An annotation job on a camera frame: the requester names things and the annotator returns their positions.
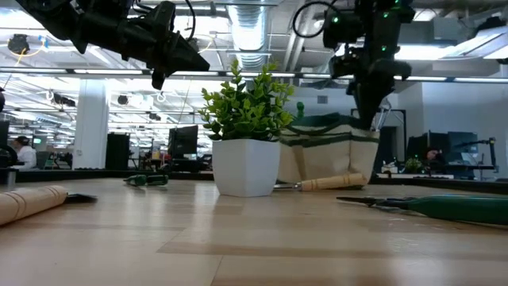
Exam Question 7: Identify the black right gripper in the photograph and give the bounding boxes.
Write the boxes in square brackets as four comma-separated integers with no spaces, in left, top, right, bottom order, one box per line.
[328,53,414,130]

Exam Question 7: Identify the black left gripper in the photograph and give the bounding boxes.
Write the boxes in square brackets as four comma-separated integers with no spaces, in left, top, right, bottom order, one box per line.
[71,2,210,75]

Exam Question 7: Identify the cream canvas bag green trim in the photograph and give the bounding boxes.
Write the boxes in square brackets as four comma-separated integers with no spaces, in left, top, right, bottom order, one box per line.
[276,112,381,185]

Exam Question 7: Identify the steel trowel wooden handle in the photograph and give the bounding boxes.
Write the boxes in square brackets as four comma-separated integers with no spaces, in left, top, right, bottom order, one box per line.
[272,172,369,193]
[0,184,98,227]

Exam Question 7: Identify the green handled pruning shears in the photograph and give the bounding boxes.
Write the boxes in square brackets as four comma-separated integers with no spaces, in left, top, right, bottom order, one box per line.
[336,194,508,226]

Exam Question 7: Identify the small background plant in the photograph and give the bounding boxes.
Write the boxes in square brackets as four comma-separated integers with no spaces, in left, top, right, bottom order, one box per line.
[404,157,423,173]

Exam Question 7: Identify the person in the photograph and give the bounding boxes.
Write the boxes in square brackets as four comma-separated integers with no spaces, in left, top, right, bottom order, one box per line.
[10,135,38,171]
[423,146,442,163]

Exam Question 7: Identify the black office monitor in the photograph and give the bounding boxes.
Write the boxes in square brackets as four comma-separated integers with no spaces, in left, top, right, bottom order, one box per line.
[167,125,199,172]

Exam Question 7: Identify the dark workstation with monitors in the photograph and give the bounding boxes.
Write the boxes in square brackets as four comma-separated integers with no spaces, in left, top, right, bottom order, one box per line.
[406,129,500,180]

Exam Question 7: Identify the black cabinet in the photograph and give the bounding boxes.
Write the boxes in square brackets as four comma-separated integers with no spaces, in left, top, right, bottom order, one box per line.
[105,132,131,171]

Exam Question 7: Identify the white building pillar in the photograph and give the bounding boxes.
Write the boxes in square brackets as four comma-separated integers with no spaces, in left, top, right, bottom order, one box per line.
[71,81,110,171]

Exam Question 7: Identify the green plant in white pot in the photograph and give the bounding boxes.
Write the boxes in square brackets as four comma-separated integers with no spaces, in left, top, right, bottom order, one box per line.
[197,56,296,199]

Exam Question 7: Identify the small green tool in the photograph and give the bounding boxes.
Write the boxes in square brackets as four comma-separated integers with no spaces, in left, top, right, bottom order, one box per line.
[122,173,170,187]

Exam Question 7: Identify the black ceiling spotlight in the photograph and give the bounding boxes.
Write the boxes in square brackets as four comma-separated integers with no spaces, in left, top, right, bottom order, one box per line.
[7,33,31,56]

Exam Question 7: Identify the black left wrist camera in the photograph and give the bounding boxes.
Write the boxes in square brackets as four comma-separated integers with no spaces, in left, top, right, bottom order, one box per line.
[151,68,167,91]

